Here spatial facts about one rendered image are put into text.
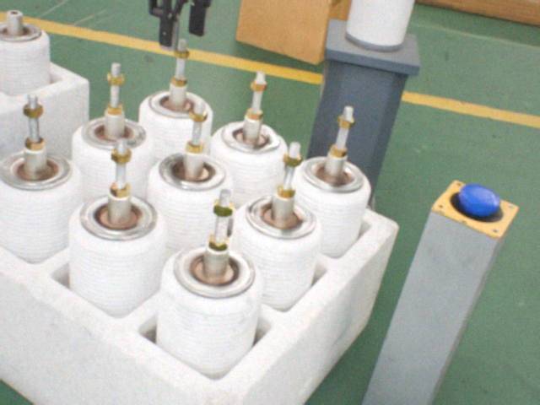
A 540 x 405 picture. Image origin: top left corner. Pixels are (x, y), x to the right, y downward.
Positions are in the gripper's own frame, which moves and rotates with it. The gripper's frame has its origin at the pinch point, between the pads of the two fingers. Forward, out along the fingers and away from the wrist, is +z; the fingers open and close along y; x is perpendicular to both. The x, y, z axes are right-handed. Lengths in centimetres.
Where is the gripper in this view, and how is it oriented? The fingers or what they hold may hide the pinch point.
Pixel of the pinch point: (183, 31)
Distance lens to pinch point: 86.2
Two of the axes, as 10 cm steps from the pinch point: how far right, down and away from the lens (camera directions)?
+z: -1.5, 8.2, 5.5
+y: 4.2, -4.5, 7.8
